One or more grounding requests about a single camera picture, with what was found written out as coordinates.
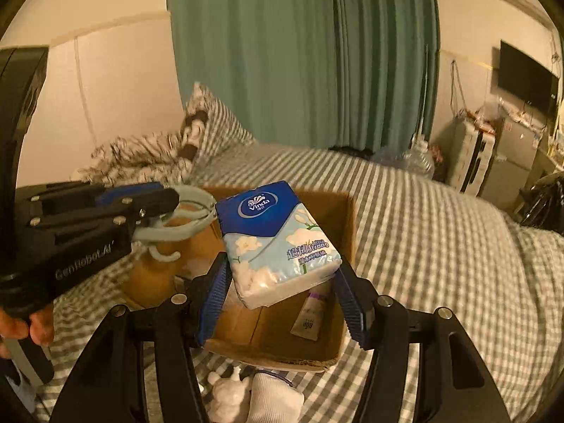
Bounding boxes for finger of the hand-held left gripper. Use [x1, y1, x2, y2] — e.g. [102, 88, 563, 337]
[94, 182, 164, 206]
[94, 188, 180, 242]

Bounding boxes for person's left hand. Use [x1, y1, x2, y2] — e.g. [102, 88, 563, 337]
[0, 304, 56, 360]

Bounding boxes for checked pillow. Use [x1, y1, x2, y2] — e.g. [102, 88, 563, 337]
[184, 82, 257, 173]

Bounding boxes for black chair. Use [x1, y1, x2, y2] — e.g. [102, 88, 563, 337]
[519, 172, 564, 231]

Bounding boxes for pale grey plastic hanger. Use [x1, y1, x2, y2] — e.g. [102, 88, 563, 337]
[131, 185, 218, 262]

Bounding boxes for checked bed sheet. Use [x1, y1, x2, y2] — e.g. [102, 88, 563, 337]
[35, 141, 564, 423]

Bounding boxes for striped blanket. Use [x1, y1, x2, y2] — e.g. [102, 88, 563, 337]
[72, 112, 209, 186]

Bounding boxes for white knitted sock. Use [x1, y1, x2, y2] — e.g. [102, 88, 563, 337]
[246, 372, 306, 423]

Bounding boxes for blue floral tissue pack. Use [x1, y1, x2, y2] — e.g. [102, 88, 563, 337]
[215, 180, 343, 310]

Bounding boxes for grey suitcase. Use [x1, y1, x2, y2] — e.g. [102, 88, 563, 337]
[447, 117, 499, 197]

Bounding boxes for white plush toy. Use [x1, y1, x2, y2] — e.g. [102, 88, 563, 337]
[207, 363, 255, 423]

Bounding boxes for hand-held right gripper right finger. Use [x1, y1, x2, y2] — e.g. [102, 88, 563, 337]
[331, 262, 514, 423]

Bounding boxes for white cosmetic tube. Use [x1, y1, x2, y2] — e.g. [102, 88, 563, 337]
[290, 284, 332, 341]

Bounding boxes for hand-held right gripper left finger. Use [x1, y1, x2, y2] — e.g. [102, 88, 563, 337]
[48, 251, 232, 423]

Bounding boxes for green curtain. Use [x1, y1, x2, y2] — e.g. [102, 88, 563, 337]
[166, 0, 442, 153]

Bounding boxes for brown cardboard box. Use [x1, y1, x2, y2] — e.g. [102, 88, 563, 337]
[125, 185, 357, 372]

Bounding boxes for grey cabinet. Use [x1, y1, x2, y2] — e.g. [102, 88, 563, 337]
[480, 117, 550, 211]

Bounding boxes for clear plastic bottle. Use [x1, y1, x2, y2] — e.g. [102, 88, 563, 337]
[374, 145, 435, 180]

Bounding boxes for black wall television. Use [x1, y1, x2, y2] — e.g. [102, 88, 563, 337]
[499, 39, 560, 116]

